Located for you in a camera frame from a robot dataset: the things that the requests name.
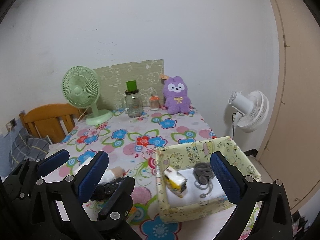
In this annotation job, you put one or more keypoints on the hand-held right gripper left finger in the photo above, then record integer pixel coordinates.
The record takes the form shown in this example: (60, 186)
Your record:
(93, 175)

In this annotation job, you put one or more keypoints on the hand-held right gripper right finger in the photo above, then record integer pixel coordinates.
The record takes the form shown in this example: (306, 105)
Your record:
(222, 177)

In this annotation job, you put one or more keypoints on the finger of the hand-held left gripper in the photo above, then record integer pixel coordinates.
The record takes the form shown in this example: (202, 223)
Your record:
(118, 200)
(55, 161)

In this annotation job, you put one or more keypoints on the black plastic bag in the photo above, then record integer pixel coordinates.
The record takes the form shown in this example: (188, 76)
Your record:
(106, 190)

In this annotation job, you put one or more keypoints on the beige white bandage roll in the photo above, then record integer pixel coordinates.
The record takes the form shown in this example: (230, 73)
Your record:
(113, 174)

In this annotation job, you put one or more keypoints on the yellow cartoon print box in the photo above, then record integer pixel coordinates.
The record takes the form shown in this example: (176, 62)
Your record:
(175, 212)

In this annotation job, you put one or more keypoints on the white folded cloth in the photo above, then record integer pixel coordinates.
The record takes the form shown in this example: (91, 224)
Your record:
(203, 173)

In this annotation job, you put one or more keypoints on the grey plaid blanket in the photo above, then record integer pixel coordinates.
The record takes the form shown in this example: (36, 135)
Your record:
(27, 145)

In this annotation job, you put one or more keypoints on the wooden chair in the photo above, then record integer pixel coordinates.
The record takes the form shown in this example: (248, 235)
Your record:
(47, 120)

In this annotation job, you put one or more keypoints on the yellow white packet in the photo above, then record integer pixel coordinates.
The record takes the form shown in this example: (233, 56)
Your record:
(176, 182)

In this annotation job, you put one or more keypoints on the floral tablecloth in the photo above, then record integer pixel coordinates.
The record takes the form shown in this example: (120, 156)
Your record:
(150, 132)

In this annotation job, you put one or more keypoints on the white standing fan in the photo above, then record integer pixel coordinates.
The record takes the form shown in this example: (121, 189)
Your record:
(252, 112)

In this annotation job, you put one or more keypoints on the green desk fan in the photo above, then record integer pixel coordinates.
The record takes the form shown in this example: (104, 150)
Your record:
(80, 90)

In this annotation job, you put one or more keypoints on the purple plush bunny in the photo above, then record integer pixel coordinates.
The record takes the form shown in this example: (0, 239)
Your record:
(177, 97)

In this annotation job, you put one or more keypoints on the small jar with orange lid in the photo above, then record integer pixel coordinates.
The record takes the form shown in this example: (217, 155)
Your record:
(154, 103)

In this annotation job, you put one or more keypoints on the green plastic cup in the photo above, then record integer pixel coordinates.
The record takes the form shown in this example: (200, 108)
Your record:
(131, 86)

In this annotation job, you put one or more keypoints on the green patterned foam board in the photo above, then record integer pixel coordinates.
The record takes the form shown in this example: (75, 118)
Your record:
(115, 80)

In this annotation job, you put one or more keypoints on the beige door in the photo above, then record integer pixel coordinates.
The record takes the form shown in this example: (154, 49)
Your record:
(300, 105)

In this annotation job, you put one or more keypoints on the wall socket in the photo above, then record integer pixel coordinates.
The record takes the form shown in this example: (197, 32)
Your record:
(12, 125)

